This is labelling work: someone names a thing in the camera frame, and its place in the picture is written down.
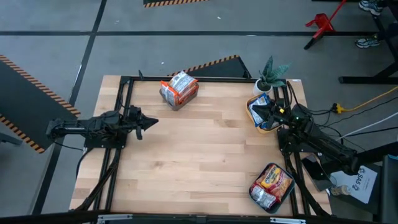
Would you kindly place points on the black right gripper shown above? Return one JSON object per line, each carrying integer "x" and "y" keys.
{"x": 289, "y": 116}

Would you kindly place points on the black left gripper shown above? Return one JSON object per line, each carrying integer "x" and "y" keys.
{"x": 133, "y": 119}

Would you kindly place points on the red beef noodle pack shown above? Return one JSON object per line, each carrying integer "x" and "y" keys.
{"x": 262, "y": 197}
{"x": 275, "y": 180}

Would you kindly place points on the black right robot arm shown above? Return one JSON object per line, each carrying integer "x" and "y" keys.
{"x": 326, "y": 146}

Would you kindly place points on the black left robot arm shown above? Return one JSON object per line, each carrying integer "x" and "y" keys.
{"x": 93, "y": 126}

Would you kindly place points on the yellow plastic bin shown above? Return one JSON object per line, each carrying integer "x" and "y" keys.
{"x": 262, "y": 131}

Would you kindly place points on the potted plant white pot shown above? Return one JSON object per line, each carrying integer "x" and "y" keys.
{"x": 263, "y": 87}

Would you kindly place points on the smoky grey transparent bin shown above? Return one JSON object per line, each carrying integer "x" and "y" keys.
{"x": 180, "y": 107}

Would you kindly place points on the black hazard-striped panel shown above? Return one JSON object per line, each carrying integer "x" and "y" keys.
{"x": 224, "y": 70}
{"x": 174, "y": 3}
{"x": 31, "y": 102}

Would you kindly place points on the black smartphone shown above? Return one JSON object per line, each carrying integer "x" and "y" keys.
{"x": 312, "y": 174}

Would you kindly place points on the dark tray with snack packets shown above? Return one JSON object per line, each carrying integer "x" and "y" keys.
{"x": 284, "y": 202}

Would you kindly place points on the small beige bottle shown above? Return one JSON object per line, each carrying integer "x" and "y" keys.
{"x": 340, "y": 190}

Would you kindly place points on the red metal stand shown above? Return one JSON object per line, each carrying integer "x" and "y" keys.
{"x": 323, "y": 23}

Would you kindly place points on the black desk beam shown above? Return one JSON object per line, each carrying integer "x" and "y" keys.
{"x": 379, "y": 152}

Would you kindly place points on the white printed paper sheet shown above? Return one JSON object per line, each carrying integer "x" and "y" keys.
{"x": 363, "y": 189}

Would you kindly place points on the person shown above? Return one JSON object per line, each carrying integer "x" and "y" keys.
{"x": 367, "y": 42}

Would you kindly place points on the grey metal leg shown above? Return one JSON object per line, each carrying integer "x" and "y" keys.
{"x": 9, "y": 138}

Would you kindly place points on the black desk leg frame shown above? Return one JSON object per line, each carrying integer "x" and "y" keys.
{"x": 357, "y": 80}

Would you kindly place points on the silver metal bracket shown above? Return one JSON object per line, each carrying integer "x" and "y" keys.
{"x": 115, "y": 218}
{"x": 287, "y": 221}

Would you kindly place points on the black camera mount rail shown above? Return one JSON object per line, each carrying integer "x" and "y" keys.
{"x": 199, "y": 220}

